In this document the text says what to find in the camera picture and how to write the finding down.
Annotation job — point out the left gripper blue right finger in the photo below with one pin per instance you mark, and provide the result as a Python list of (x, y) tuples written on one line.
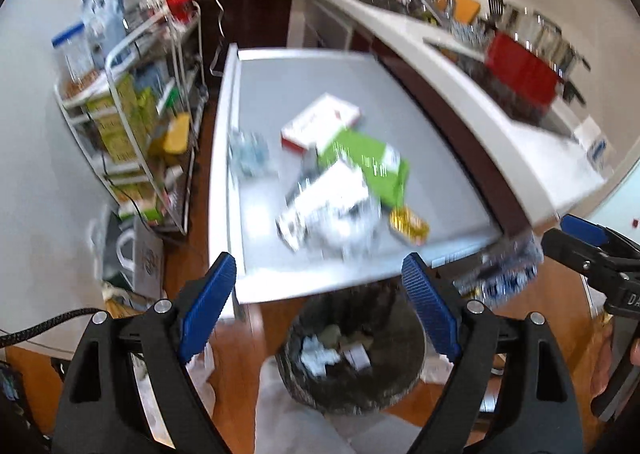
[(536, 409)]

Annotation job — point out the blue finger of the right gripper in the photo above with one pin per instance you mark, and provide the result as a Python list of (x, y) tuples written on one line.
[(606, 239), (582, 258)]

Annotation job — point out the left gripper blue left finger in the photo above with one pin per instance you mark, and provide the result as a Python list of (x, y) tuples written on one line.
[(101, 411)]

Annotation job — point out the printed paper leaflet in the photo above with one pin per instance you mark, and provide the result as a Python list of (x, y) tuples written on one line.
[(503, 272)]

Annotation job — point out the black trash bin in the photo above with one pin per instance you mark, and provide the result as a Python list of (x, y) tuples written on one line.
[(354, 351)]

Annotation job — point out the white kitchen counter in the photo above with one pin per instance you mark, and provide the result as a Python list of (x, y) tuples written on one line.
[(527, 176)]

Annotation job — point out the black induction cooktop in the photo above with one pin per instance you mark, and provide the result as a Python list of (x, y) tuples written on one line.
[(515, 106)]

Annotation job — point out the white shopping bag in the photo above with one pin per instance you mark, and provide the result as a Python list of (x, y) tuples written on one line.
[(127, 255)]

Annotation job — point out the red rectangular board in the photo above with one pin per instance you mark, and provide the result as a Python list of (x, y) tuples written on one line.
[(521, 71)]

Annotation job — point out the yellow snack wrapper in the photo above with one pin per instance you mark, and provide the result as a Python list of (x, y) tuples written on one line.
[(408, 226)]

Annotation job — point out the stainless steel pot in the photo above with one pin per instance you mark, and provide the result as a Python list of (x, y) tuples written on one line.
[(542, 37)]

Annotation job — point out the green plastic pouch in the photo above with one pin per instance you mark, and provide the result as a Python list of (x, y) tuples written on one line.
[(383, 167)]

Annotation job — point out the silver foil packet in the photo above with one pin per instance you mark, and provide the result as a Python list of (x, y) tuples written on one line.
[(335, 213)]

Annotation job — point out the white red medicine box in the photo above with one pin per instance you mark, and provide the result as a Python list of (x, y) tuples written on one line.
[(319, 123)]

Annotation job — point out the crumpled white plastic wrap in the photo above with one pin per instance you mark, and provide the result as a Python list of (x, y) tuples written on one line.
[(249, 155)]

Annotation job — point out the white wire storage rack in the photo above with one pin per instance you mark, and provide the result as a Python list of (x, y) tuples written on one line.
[(137, 120)]

